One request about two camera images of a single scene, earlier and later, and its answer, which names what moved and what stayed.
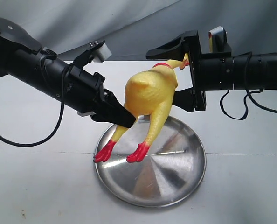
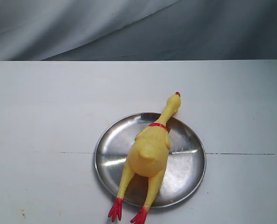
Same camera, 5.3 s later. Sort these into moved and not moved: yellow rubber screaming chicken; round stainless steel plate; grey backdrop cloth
Moved: yellow rubber screaming chicken
Not moved: grey backdrop cloth; round stainless steel plate
